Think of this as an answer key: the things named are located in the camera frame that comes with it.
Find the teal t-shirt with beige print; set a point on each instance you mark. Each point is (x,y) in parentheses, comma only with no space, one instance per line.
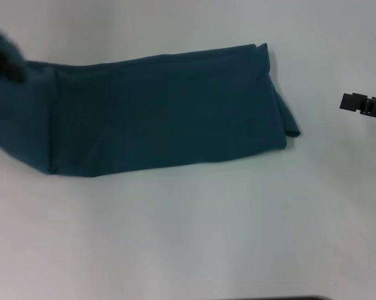
(160,109)

